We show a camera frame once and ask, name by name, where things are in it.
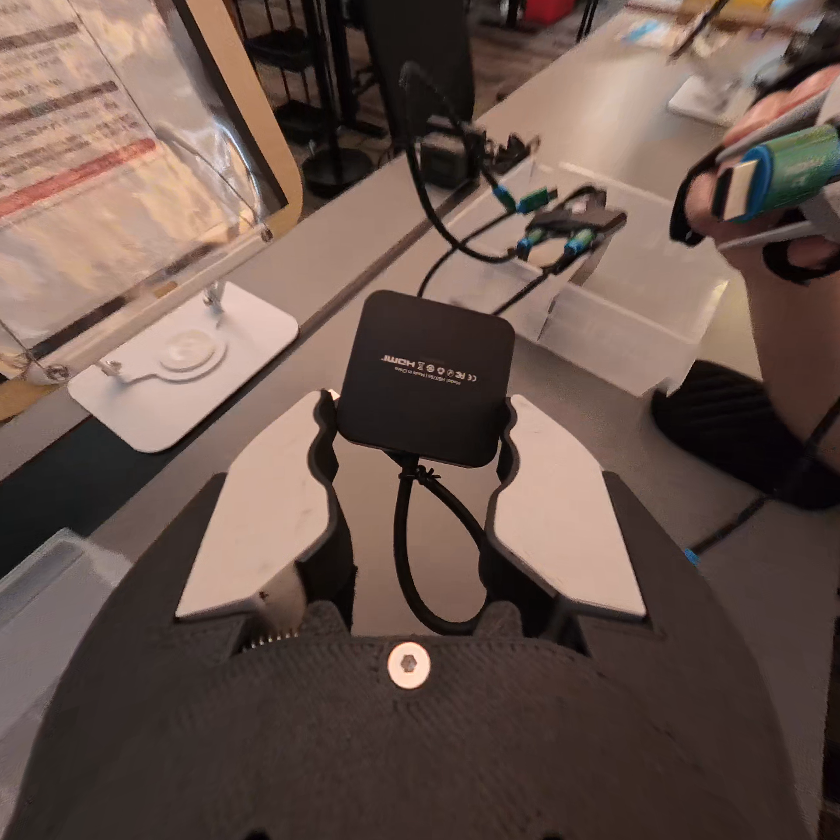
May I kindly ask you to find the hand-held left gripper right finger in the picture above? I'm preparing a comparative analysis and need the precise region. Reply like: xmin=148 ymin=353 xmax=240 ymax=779
xmin=479 ymin=392 xmax=648 ymax=621

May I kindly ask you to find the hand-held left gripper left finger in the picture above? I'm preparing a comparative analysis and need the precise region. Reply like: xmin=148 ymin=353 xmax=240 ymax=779
xmin=175 ymin=388 xmax=357 ymax=643

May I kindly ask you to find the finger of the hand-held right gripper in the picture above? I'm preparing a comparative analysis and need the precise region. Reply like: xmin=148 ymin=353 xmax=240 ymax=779
xmin=715 ymin=196 xmax=840 ymax=255
xmin=717 ymin=80 xmax=840 ymax=166

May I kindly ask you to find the short black adapter cable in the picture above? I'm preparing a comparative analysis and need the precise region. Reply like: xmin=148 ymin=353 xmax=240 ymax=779
xmin=392 ymin=453 xmax=501 ymax=639

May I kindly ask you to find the black hdmi adapter box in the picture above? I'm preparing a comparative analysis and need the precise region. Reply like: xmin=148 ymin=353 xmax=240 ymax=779
xmin=336 ymin=289 xmax=517 ymax=469

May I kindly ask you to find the person's right forearm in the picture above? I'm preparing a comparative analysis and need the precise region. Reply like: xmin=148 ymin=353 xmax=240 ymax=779
xmin=753 ymin=308 xmax=840 ymax=460

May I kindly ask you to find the black hdmi hub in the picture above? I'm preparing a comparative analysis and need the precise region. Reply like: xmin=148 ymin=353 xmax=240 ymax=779
xmin=530 ymin=197 xmax=629 ymax=263

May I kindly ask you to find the person's right hand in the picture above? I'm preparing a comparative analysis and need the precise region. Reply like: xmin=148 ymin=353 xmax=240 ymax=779
xmin=686 ymin=175 xmax=840 ymax=311

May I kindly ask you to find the white stand base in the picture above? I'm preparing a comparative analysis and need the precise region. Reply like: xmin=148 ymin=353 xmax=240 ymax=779
xmin=668 ymin=73 xmax=756 ymax=127

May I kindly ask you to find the black ribbed cloth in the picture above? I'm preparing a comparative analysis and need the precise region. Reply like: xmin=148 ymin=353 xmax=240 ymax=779
xmin=650 ymin=360 xmax=840 ymax=513

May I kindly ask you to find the dark desk mat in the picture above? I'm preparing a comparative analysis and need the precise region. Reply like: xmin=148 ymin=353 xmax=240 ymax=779
xmin=0 ymin=394 xmax=263 ymax=581

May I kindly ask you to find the clear plastic bin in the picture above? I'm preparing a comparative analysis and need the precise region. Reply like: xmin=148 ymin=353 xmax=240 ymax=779
xmin=446 ymin=161 xmax=731 ymax=398
xmin=0 ymin=525 xmax=135 ymax=729

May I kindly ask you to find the black metal stand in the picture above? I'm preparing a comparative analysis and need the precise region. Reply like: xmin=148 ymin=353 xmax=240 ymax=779
xmin=230 ymin=0 xmax=371 ymax=199

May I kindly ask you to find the small black cube adapter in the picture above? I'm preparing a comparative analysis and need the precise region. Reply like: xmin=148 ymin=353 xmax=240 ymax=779
xmin=419 ymin=134 xmax=475 ymax=190

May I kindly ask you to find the tan framed sign stand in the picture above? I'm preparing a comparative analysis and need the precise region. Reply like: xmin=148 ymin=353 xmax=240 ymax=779
xmin=0 ymin=0 xmax=304 ymax=455

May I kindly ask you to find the black flat panel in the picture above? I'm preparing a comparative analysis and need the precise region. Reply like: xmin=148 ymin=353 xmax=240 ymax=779
xmin=363 ymin=0 xmax=475 ymax=132

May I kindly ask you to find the thin black cable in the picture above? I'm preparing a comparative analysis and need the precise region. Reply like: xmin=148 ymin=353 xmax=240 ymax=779
xmin=417 ymin=213 xmax=536 ymax=299

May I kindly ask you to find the black cable connector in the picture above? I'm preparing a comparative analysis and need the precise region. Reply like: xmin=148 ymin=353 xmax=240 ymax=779
xmin=486 ymin=133 xmax=540 ymax=173

